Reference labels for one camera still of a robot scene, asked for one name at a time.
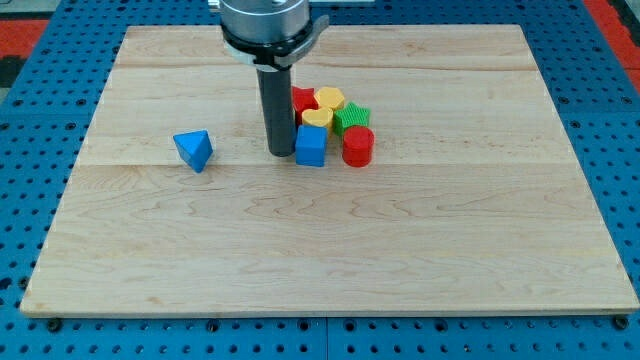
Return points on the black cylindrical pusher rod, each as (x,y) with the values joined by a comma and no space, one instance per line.
(278,113)

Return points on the blue triangle block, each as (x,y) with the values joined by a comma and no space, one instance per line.
(194,148)

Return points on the blue cube block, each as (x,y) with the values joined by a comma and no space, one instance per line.
(310,146)

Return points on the red star block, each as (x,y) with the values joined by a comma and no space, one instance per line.
(303,99)

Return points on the yellow hexagon block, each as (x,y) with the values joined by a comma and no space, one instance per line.
(330,97)

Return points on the yellow heart block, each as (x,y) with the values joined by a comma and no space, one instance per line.
(322,117)

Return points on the green star block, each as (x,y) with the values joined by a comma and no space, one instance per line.
(350,115)

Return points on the red cylinder block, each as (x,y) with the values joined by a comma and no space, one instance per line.
(358,143)

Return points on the wooden board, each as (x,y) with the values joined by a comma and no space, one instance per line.
(474,203)

